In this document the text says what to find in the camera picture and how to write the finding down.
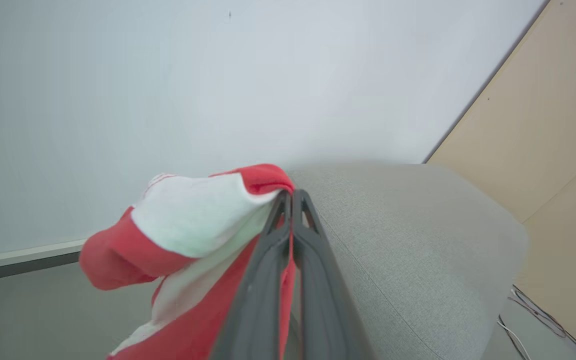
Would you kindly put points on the grey fabric sofa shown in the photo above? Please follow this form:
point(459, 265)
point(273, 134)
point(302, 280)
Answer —
point(408, 250)

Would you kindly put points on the red and white garment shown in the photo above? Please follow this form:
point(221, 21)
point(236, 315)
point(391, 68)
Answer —
point(193, 225)

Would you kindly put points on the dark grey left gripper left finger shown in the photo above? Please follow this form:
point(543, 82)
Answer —
point(255, 300)

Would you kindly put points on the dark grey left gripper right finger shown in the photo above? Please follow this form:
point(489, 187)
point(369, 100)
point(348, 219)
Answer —
point(325, 310)

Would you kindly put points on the beige wooden panel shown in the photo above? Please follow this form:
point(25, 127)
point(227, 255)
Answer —
point(543, 150)

